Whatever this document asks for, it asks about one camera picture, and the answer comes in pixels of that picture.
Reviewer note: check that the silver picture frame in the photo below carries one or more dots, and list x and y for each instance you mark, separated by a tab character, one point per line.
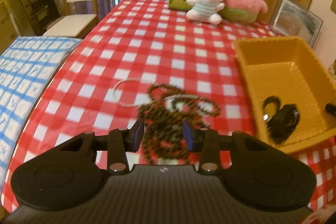
296	19

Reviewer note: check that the blue checkered cloth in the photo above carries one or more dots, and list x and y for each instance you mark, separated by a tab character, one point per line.
23	69

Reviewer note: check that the red checkered tablecloth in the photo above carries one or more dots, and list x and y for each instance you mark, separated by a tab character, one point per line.
131	43

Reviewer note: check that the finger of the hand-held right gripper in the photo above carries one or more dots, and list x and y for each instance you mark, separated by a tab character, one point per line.
331	109

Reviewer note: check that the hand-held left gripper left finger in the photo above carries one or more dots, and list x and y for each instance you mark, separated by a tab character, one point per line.
138	134

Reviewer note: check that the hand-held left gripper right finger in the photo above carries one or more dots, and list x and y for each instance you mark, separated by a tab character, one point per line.
188	137

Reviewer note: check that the yellow plastic tray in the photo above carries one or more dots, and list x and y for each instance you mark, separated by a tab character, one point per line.
288	77

